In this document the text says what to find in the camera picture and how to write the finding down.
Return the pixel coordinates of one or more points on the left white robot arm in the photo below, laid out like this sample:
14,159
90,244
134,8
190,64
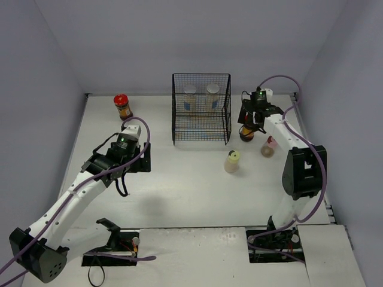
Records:
44,248

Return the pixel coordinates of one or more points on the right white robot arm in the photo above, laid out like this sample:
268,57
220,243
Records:
304,174

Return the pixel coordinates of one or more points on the yellow-lid spice shaker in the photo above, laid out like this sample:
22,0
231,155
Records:
231,164

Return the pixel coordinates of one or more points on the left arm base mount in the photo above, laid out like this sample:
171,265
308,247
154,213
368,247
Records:
121,249

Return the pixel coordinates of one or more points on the red-lid sauce jar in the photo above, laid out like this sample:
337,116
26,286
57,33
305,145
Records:
248,128
121,102

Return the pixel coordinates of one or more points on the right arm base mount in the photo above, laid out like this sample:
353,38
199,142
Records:
284,246

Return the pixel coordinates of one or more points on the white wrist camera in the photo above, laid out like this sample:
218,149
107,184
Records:
268,93
133,130

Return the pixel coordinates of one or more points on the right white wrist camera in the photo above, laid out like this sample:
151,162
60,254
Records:
268,93

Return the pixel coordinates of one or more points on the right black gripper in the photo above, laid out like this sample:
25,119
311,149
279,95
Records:
248,118

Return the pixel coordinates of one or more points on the silver-lid white bottle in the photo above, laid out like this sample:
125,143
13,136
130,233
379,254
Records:
212,97
190,98

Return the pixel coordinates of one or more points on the pink-lid spice shaker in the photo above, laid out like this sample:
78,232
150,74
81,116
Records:
268,148

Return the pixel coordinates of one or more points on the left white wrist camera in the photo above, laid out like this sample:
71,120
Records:
133,130

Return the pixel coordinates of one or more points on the black wire mesh rack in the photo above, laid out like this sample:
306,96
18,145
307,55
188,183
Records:
201,125

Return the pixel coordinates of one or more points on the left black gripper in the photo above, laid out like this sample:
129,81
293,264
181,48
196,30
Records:
143,158

